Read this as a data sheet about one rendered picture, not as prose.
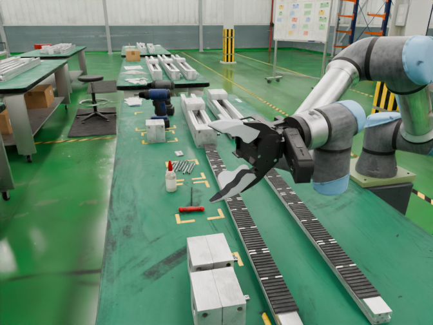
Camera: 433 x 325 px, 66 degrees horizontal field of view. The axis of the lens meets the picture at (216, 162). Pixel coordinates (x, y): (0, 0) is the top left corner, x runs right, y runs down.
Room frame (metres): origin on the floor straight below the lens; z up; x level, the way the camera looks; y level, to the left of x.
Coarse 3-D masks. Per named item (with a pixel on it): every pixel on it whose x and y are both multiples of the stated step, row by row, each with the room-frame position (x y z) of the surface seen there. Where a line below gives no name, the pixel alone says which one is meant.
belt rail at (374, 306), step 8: (264, 176) 1.18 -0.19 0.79; (272, 184) 1.09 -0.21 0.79; (288, 208) 0.93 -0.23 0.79; (296, 216) 0.87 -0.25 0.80; (312, 240) 0.76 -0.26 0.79; (320, 248) 0.72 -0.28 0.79; (328, 264) 0.67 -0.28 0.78; (336, 272) 0.63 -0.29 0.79; (344, 280) 0.61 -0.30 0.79; (352, 296) 0.56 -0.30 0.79; (360, 304) 0.53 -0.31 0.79; (368, 304) 0.51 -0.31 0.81; (376, 304) 0.51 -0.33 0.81; (384, 304) 0.51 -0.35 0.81; (368, 312) 0.51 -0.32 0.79; (376, 312) 0.49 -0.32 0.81; (384, 312) 0.49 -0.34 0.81; (376, 320) 0.49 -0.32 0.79; (384, 320) 0.50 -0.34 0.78
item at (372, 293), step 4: (356, 292) 0.54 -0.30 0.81; (360, 292) 0.54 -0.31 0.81; (364, 292) 0.54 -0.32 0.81; (368, 292) 0.54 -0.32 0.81; (372, 292) 0.55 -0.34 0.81; (376, 292) 0.54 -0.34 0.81; (360, 296) 0.53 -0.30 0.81; (364, 296) 0.53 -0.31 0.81; (368, 296) 0.53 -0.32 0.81; (372, 296) 0.53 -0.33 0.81; (376, 296) 0.54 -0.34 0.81
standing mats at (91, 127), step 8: (88, 88) 7.16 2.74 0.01; (96, 88) 7.15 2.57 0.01; (104, 88) 7.15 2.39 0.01; (112, 88) 7.15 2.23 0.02; (80, 112) 5.14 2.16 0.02; (80, 120) 4.69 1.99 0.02; (88, 120) 4.69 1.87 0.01; (96, 120) 4.69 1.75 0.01; (104, 120) 4.69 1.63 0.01; (112, 120) 4.69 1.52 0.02; (72, 128) 4.28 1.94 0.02; (80, 128) 4.28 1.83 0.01; (88, 128) 4.29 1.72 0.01; (96, 128) 4.29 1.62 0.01; (104, 128) 4.28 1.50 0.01; (112, 128) 4.28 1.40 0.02; (72, 136) 3.96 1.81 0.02; (80, 136) 3.98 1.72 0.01
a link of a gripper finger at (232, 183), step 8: (240, 168) 0.55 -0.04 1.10; (248, 168) 0.54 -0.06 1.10; (224, 176) 0.56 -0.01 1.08; (232, 176) 0.55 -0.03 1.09; (240, 176) 0.52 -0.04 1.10; (248, 176) 0.53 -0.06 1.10; (224, 184) 0.54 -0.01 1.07; (232, 184) 0.52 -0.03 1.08; (240, 184) 0.52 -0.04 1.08; (248, 184) 0.53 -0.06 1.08; (224, 192) 0.51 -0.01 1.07; (232, 192) 0.51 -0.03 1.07; (216, 200) 0.50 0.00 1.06
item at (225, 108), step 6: (210, 102) 2.26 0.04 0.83; (216, 102) 2.12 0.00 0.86; (222, 102) 2.21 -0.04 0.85; (228, 102) 2.12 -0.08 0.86; (210, 108) 2.26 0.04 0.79; (216, 108) 2.06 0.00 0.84; (222, 108) 1.95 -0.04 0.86; (228, 108) 2.03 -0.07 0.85; (234, 108) 1.95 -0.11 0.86; (216, 114) 2.02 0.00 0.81; (222, 114) 1.84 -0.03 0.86; (228, 114) 1.92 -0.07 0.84; (234, 114) 1.87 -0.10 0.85; (240, 114) 1.82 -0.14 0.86; (246, 120) 1.70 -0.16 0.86; (234, 138) 1.63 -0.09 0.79
